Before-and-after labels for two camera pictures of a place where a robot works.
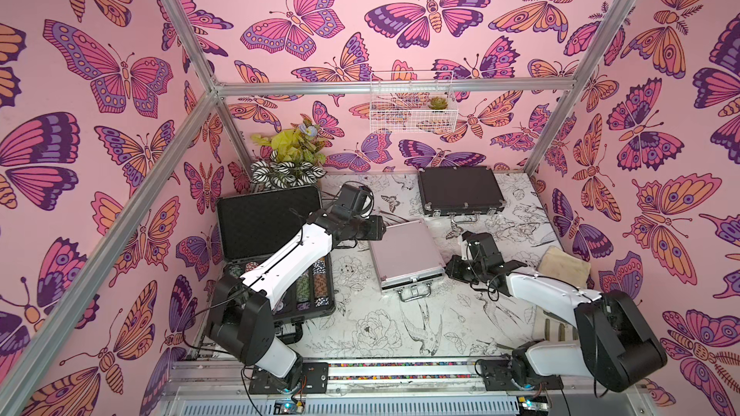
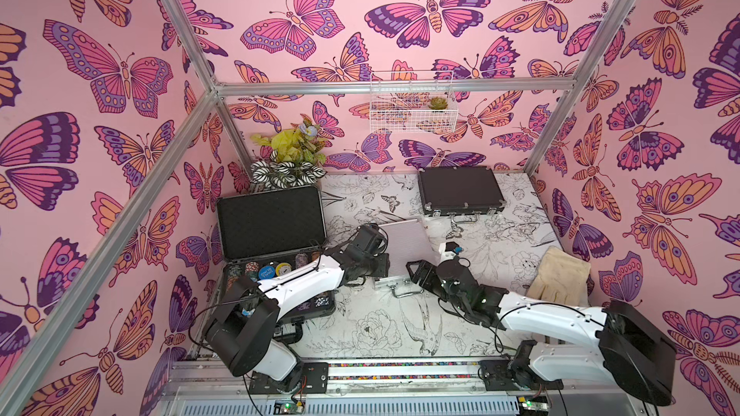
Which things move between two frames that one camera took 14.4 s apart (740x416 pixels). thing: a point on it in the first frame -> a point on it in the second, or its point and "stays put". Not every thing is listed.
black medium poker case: x=460 y=192 stays put
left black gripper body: x=365 y=229 -> x=377 y=267
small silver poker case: x=408 y=259 stays put
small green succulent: x=437 y=103 stays put
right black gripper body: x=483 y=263 -> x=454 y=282
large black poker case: x=250 y=221 stays put
